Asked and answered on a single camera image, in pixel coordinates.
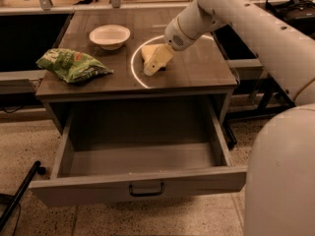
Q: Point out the black drawer handle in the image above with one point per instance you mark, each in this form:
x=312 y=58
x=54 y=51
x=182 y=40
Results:
x=146 y=191

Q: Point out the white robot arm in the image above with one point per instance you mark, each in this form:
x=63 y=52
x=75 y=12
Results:
x=280 y=183

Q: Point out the black VR headset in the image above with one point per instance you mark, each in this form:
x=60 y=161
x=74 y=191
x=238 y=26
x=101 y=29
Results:
x=299 y=14

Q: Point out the black metal stand leg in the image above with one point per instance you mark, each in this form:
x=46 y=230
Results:
x=11 y=201

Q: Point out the yellow sponge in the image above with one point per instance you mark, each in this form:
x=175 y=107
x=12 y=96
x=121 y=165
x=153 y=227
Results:
x=151 y=56

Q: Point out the grey wooden cabinet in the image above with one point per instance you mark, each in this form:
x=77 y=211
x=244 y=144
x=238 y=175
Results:
x=200 y=69

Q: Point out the white bowl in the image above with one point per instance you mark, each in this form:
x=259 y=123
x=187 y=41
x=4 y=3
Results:
x=109 y=37

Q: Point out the green chip bag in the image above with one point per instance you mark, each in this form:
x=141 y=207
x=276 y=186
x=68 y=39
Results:
x=71 y=66

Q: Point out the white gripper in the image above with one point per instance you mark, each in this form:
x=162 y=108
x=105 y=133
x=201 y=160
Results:
x=174 y=36

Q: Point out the open grey top drawer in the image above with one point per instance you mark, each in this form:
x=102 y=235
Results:
x=108 y=145

